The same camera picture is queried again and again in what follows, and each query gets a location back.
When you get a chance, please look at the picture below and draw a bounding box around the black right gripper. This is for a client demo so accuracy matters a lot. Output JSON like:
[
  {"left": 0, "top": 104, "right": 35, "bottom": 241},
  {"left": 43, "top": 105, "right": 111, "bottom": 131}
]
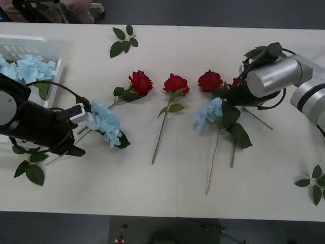
[{"left": 224, "top": 86, "right": 257, "bottom": 107}]

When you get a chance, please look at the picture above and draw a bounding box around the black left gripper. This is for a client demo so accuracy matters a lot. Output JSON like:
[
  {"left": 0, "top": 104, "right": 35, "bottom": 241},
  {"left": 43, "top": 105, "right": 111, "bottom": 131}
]
[{"left": 47, "top": 111, "right": 86, "bottom": 158}]

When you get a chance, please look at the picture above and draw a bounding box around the pale grey left wrist camera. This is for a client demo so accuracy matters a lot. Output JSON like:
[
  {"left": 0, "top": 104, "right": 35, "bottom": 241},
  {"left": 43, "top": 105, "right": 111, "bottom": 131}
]
[{"left": 57, "top": 103, "right": 89, "bottom": 125}]

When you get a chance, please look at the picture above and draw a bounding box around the person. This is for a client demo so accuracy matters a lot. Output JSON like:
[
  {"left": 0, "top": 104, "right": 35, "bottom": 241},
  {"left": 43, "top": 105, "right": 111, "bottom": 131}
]
[{"left": 57, "top": 0, "right": 94, "bottom": 23}]

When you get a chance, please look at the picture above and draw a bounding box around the pale blue flower green stem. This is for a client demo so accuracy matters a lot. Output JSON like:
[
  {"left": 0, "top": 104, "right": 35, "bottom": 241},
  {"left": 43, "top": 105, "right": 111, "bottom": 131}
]
[
  {"left": 0, "top": 53, "right": 18, "bottom": 79},
  {"left": 45, "top": 99, "right": 132, "bottom": 166},
  {"left": 16, "top": 54, "right": 57, "bottom": 101}
]

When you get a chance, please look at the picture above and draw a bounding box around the pale blue flower long stem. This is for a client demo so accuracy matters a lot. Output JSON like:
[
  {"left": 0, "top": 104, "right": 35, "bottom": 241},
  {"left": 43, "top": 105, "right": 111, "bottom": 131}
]
[{"left": 191, "top": 97, "right": 253, "bottom": 196}]

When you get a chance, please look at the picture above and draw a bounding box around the shallow white plastic box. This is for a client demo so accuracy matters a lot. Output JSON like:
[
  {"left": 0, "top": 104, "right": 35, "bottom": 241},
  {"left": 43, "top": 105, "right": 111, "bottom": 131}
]
[{"left": 0, "top": 34, "right": 64, "bottom": 109}]

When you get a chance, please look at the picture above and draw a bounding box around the red rose long green stem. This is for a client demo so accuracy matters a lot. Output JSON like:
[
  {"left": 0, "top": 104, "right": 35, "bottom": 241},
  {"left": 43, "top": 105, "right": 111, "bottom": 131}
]
[
  {"left": 227, "top": 77, "right": 274, "bottom": 131},
  {"left": 151, "top": 73, "right": 190, "bottom": 165},
  {"left": 197, "top": 69, "right": 237, "bottom": 168}
]

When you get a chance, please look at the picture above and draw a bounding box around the loose green leaf twig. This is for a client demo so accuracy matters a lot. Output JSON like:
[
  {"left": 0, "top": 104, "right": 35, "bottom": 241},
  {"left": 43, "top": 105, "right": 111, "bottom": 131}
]
[
  {"left": 243, "top": 42, "right": 289, "bottom": 64},
  {"left": 294, "top": 164, "right": 325, "bottom": 206},
  {"left": 12, "top": 146, "right": 49, "bottom": 187},
  {"left": 110, "top": 24, "right": 139, "bottom": 59}
]

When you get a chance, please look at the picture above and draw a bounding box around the red rose short green stem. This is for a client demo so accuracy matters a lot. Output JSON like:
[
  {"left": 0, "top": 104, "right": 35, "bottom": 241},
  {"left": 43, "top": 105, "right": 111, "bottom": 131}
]
[{"left": 108, "top": 70, "right": 154, "bottom": 110}]

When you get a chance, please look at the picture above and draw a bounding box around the black left camera cable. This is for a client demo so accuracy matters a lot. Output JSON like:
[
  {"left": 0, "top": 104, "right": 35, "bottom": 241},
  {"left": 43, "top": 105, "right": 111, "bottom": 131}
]
[{"left": 25, "top": 80, "right": 91, "bottom": 112}]

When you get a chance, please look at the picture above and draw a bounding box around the black office chair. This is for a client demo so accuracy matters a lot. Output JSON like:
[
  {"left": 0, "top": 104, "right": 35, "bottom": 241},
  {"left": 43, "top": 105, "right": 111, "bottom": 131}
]
[{"left": 15, "top": 0, "right": 67, "bottom": 23}]

